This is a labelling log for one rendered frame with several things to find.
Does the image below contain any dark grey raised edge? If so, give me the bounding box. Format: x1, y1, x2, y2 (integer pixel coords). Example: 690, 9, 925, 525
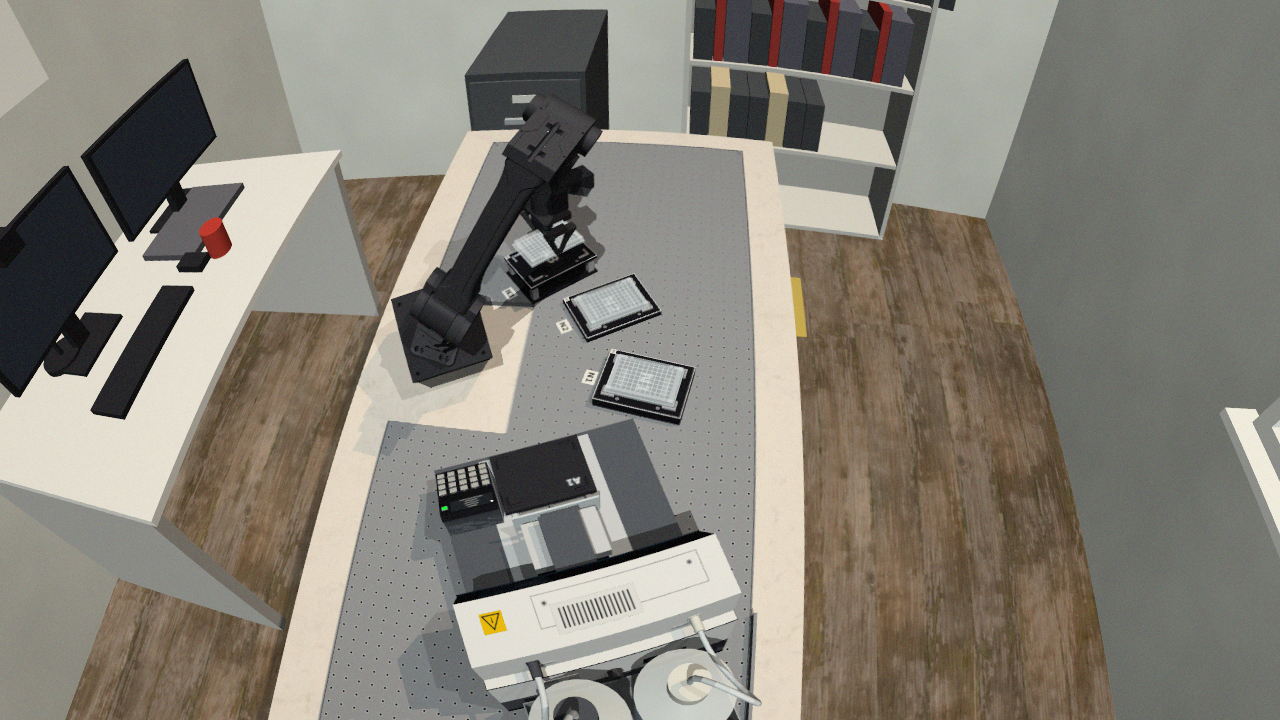
746, 612, 756, 720

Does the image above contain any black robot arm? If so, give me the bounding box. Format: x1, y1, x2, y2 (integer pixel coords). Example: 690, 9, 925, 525
410, 94, 603, 366

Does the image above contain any white multi-well plate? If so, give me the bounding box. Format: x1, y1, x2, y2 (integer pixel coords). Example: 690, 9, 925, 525
512, 231, 585, 266
573, 277, 650, 328
604, 354, 684, 407

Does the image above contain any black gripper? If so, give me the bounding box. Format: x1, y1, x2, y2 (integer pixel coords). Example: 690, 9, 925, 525
520, 187, 576, 255

